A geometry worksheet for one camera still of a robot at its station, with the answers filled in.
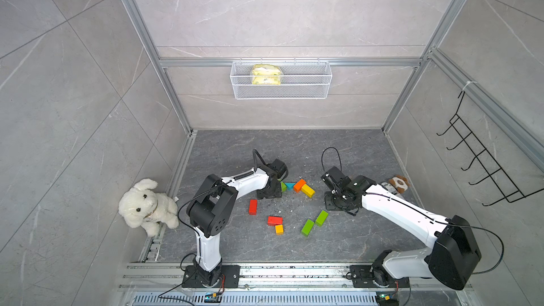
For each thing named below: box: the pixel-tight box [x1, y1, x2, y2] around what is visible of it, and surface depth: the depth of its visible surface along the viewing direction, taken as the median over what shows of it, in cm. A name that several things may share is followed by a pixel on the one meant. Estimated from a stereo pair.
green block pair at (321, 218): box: [315, 209, 329, 227], surface depth 87 cm
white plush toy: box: [118, 178, 180, 238], surface depth 76 cm
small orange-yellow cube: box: [274, 224, 285, 236], surface depth 84 cm
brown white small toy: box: [388, 174, 411, 194], surface depth 97 cm
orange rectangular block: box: [293, 178, 307, 194], surface depth 97 cm
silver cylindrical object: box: [380, 182, 400, 196], surface depth 95 cm
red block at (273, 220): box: [267, 216, 285, 226], surface depth 87 cm
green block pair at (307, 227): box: [301, 218, 316, 238], surface depth 85 cm
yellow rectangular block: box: [301, 183, 316, 199], surface depth 96 cm
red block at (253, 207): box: [248, 199, 258, 217], surface depth 90 cm
